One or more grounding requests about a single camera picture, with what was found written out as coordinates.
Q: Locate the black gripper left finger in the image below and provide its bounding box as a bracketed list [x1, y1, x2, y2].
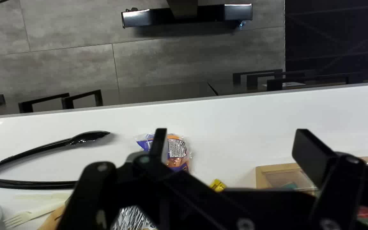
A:
[57, 127, 220, 230]

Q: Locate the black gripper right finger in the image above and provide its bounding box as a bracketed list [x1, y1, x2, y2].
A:
[292, 129, 368, 230]

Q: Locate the small yellow sachet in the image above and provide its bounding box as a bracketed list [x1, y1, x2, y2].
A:
[210, 179, 227, 192]

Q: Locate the foil wrapped packet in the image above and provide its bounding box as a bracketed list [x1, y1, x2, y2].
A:
[112, 206, 159, 230]

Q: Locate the orange purple snack packet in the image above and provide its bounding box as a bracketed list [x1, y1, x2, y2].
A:
[137, 135, 191, 173]

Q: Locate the wooden tray box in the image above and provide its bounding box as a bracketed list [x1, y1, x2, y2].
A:
[256, 156, 368, 195]

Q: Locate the black plastic spoon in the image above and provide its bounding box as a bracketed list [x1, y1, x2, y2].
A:
[0, 131, 113, 191]

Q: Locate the white plastic fork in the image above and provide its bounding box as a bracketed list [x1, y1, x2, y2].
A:
[4, 205, 59, 230]

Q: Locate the chrome cabinet handle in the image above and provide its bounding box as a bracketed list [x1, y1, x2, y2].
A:
[122, 3, 253, 28]

